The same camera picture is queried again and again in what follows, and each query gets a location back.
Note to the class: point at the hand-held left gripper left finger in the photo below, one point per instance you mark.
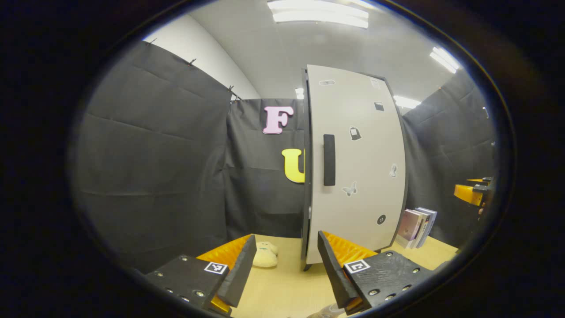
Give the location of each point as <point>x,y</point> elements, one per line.
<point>242,274</point>

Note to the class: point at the dark spine book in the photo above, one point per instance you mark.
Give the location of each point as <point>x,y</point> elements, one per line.
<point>423,227</point>

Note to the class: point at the pale blue book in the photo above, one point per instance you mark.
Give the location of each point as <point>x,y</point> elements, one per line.
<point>431,221</point>

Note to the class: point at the cream plush toy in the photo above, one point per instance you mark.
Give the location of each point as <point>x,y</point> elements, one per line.
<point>265,258</point>

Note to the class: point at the large ceiling light panel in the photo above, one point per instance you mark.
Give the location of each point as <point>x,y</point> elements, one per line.
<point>318,13</point>

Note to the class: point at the grey cabinet door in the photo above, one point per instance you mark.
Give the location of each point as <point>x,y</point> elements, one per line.
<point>366,207</point>

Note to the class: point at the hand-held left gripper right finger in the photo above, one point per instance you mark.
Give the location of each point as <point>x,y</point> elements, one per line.
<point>335,278</point>

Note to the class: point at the black backdrop cloth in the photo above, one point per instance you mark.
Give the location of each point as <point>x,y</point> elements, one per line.
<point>154,176</point>

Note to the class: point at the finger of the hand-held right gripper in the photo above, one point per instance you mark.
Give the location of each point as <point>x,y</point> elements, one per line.
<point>465,194</point>

